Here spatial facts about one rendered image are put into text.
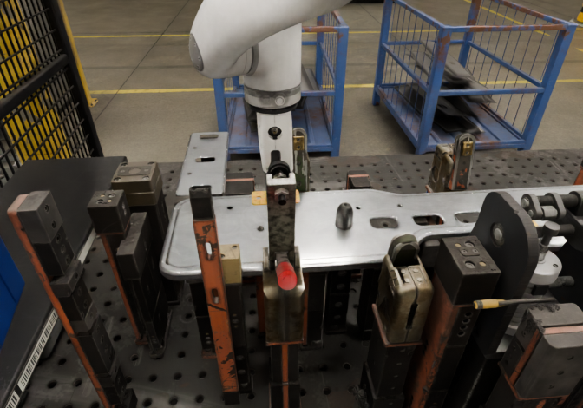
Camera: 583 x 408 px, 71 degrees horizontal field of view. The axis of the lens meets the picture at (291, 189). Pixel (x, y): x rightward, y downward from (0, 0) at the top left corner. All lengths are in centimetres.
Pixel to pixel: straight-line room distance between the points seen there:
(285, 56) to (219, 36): 12
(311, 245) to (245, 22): 41
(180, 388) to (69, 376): 23
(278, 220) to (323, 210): 28
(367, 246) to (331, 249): 6
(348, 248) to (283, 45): 36
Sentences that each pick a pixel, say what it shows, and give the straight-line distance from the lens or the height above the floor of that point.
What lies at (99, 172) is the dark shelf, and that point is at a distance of 95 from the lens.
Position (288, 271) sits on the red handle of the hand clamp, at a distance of 47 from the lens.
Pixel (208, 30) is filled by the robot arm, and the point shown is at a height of 137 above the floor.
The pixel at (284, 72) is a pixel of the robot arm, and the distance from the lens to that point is 57.
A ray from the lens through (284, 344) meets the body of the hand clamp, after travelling 67.
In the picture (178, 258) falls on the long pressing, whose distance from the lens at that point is 72.
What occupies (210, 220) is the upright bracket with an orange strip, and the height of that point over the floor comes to 115.
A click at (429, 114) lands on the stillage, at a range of 276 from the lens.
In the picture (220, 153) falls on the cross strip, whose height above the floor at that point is 100.
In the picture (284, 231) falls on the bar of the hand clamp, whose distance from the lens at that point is 55.
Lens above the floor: 148
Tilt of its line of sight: 34 degrees down
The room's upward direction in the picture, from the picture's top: straight up
